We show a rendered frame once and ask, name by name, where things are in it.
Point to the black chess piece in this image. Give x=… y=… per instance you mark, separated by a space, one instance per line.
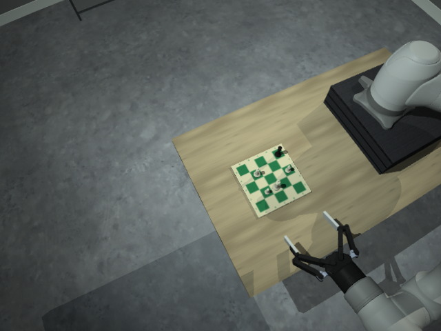
x=278 y=153

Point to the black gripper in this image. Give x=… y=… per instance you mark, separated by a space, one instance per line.
x=338 y=265

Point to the green and white chessboard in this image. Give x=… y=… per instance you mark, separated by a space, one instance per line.
x=272 y=168

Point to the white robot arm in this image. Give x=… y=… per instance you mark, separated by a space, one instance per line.
x=410 y=77

